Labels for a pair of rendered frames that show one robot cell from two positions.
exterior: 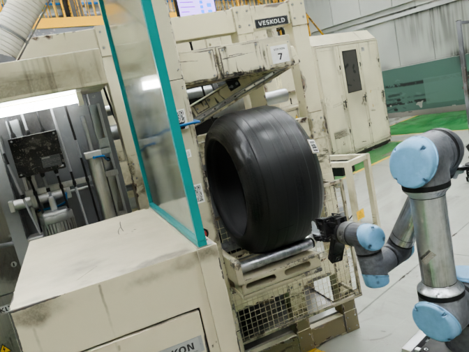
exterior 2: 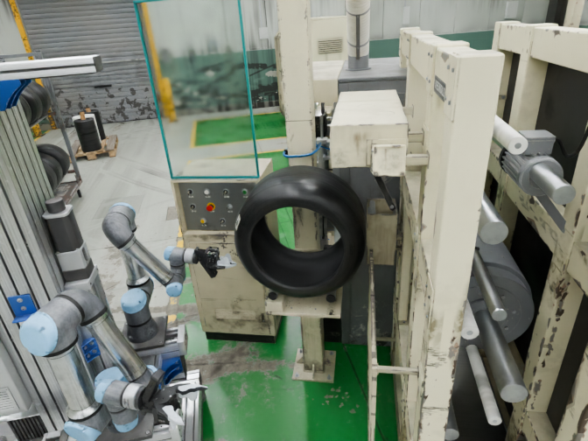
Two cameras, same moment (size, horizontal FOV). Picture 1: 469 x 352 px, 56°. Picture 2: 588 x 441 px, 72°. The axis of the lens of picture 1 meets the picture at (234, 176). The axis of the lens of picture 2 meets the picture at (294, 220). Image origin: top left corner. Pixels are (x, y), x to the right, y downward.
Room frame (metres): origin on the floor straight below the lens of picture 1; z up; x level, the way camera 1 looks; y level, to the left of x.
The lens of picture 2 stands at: (2.66, -1.57, 2.10)
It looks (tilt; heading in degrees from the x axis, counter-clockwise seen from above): 27 degrees down; 120
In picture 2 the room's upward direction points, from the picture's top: 4 degrees counter-clockwise
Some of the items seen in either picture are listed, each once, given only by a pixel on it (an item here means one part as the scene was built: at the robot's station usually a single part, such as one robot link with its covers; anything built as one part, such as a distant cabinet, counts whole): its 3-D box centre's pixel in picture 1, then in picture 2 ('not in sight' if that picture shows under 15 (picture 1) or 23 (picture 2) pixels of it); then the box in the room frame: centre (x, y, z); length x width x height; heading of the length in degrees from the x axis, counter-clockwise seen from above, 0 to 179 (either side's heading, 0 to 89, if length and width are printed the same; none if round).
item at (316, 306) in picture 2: (264, 269); (306, 292); (1.82, -0.04, 0.80); 0.37 x 0.36 x 0.02; 20
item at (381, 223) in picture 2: not in sight; (381, 231); (2.11, 0.29, 1.05); 0.20 x 0.15 x 0.30; 110
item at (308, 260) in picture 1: (277, 270); (280, 285); (1.69, -0.09, 0.83); 0.36 x 0.09 x 0.06; 110
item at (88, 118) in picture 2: not in sight; (89, 132); (-4.49, 3.27, 0.38); 1.20 x 0.80 x 0.76; 137
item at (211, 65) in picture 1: (224, 64); (367, 123); (2.14, -0.06, 1.71); 0.61 x 0.25 x 0.15; 110
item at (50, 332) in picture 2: not in sight; (73, 374); (1.50, -1.09, 1.09); 0.15 x 0.12 x 0.55; 103
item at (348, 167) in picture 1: (338, 198); not in sight; (4.11, -0.94, 0.40); 0.60 x 0.35 x 0.80; 39
